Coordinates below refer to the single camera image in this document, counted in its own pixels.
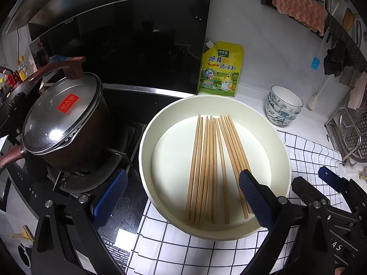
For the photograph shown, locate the blue silicone spatula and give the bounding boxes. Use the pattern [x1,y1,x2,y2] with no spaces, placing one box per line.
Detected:
[311,27,330,71]

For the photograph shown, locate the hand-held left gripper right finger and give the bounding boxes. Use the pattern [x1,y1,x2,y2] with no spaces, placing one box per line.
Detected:
[239,170,336,275]

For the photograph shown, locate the yellow hanging utensil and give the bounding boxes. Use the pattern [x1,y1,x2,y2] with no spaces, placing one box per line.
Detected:
[342,8,359,33]

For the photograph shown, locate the stainless steel steamer plate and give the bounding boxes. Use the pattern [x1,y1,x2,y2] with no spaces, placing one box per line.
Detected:
[341,112,367,161]

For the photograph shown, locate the white black-grid table mat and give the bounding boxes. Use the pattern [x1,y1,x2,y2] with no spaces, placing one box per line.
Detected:
[126,130,353,275]

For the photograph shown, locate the black pan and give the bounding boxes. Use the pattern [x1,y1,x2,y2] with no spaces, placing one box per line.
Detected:
[0,76,38,132]

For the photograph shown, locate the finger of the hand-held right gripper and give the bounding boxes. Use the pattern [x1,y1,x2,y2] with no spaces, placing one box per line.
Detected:
[291,176,359,224]
[318,167,367,205]

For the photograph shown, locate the dark brown cooking pot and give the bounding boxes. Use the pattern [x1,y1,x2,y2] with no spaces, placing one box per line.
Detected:
[0,71,115,178]

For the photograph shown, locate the dark hanging cloth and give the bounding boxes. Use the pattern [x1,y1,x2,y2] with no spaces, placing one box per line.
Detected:
[323,41,349,77]

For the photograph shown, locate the cream round tray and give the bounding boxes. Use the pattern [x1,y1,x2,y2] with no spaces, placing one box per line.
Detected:
[138,95,291,239]

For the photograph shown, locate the yellow seasoning pouch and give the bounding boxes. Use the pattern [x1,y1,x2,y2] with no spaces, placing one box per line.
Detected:
[197,41,245,97]

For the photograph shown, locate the white long-handled brush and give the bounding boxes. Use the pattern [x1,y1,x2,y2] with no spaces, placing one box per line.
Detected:
[307,74,331,111]

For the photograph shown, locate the bundle of wooden chopsticks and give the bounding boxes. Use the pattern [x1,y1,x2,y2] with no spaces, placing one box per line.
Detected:
[184,115,254,230]

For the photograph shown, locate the stainless steel dish rack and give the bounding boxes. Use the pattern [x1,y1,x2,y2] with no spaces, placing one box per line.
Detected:
[325,107,367,167]

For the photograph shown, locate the glass pot lid red sticker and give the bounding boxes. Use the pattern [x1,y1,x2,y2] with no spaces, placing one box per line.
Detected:
[22,57,103,155]

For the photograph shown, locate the dark wall-mounted rack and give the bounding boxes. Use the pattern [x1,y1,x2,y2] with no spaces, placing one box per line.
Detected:
[254,0,367,73]

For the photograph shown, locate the pink wavy-striped dishcloth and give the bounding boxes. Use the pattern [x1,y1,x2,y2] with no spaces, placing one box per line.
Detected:
[270,0,328,36]

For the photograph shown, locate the cluster of condiment bottles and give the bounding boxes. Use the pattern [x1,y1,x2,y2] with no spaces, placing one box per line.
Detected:
[0,42,50,96]

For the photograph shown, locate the white blue-floral bowl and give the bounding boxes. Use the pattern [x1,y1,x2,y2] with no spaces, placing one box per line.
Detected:
[268,85,304,110]
[266,107,300,127]
[267,97,303,118]

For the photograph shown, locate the black gas stove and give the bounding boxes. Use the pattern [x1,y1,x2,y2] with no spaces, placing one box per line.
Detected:
[0,87,150,275]

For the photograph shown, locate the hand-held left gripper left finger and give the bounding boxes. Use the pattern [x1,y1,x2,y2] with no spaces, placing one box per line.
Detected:
[31,168,128,275]

